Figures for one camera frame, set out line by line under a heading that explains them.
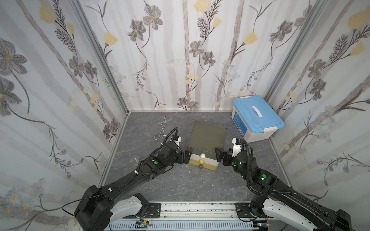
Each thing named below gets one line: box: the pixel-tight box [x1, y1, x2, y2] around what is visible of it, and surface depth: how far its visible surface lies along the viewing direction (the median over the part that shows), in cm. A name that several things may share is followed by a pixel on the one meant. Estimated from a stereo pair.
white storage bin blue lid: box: [231, 95, 285, 143], surface depth 97 cm
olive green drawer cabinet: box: [186, 120, 227, 171], surface depth 80 cm
